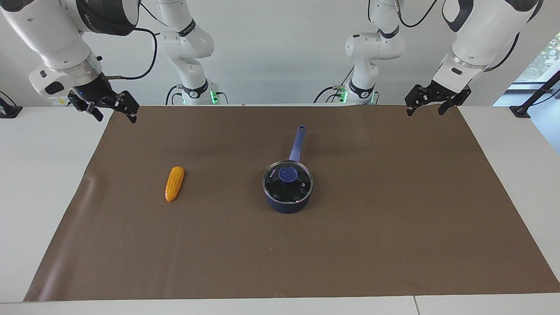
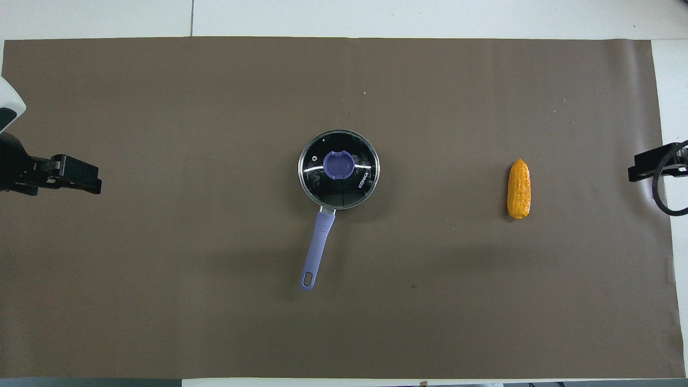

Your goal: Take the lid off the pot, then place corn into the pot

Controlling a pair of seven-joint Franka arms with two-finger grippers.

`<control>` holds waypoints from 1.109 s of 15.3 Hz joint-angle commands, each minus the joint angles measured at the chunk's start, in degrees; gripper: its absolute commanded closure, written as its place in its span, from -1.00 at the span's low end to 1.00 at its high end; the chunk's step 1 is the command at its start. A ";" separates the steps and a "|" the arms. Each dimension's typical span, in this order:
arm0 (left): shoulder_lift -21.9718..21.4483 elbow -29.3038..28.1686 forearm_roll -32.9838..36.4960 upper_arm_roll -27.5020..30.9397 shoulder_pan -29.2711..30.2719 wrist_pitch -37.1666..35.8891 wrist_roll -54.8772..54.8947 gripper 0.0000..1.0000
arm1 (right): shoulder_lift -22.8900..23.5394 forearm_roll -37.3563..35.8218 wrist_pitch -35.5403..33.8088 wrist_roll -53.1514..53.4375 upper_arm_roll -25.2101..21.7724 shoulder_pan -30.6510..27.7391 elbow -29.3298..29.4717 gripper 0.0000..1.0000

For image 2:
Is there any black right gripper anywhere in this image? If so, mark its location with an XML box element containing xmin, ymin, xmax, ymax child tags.
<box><xmin>627</xmin><ymin>142</ymin><xmax>688</xmax><ymax>183</ymax></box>

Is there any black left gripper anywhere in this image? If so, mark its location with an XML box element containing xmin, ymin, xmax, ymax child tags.
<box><xmin>0</xmin><ymin>132</ymin><xmax>103</xmax><ymax>196</ymax></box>

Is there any yellow toy corn cob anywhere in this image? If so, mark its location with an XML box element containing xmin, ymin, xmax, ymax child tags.
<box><xmin>506</xmin><ymin>159</ymin><xmax>532</xmax><ymax>220</ymax></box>

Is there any glass lid purple knob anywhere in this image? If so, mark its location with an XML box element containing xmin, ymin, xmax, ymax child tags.
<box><xmin>299</xmin><ymin>131</ymin><xmax>379</xmax><ymax>209</ymax></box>

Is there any brown table mat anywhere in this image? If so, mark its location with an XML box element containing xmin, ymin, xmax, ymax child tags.
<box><xmin>0</xmin><ymin>37</ymin><xmax>686</xmax><ymax>380</ymax></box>

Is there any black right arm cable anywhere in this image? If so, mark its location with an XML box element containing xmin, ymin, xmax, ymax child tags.
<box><xmin>651</xmin><ymin>140</ymin><xmax>688</xmax><ymax>217</ymax></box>

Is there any dark blue pot purple handle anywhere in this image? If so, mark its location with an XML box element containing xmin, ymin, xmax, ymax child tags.
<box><xmin>297</xmin><ymin>130</ymin><xmax>381</xmax><ymax>291</ymax></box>

